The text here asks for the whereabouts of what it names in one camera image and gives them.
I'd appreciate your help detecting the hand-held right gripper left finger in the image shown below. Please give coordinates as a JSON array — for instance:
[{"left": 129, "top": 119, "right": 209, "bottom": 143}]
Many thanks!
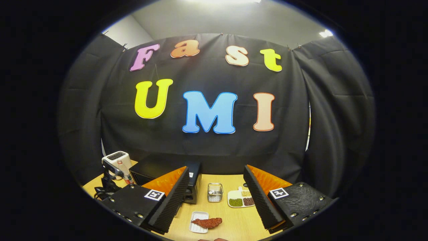
[{"left": 100, "top": 166, "right": 191, "bottom": 235}]

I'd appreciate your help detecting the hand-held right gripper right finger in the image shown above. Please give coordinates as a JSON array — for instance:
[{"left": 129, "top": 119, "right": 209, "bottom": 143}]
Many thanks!
[{"left": 243, "top": 164, "right": 335, "bottom": 234}]

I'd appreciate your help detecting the black electric oven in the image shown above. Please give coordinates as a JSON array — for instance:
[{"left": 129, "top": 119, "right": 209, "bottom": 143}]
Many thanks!
[{"left": 129, "top": 157, "right": 203, "bottom": 205}]

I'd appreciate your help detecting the red-brown meat piece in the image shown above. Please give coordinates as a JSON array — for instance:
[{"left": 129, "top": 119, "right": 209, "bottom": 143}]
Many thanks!
[{"left": 192, "top": 217, "right": 223, "bottom": 229}]

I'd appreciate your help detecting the white divided plate with beans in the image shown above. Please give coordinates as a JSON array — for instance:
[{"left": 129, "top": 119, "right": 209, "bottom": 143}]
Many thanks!
[{"left": 227, "top": 186, "right": 256, "bottom": 209}]

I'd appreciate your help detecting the white toaster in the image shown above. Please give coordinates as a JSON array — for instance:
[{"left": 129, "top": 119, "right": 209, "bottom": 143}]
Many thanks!
[{"left": 102, "top": 151, "right": 133, "bottom": 184}]

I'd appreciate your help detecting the small white ribbed tray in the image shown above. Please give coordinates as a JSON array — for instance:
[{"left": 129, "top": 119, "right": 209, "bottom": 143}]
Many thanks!
[{"left": 189, "top": 211, "right": 210, "bottom": 234}]

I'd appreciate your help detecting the clear glass container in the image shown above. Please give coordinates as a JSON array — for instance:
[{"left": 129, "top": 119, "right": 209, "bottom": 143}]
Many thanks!
[{"left": 207, "top": 182, "right": 224, "bottom": 203}]

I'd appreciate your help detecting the black backdrop cloth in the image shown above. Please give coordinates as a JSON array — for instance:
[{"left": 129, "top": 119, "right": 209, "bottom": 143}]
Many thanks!
[{"left": 57, "top": 33, "right": 376, "bottom": 198}]

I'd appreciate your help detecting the thin white yellow pole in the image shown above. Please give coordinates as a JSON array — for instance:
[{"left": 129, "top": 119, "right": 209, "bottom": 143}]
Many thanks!
[{"left": 305, "top": 102, "right": 312, "bottom": 152}]

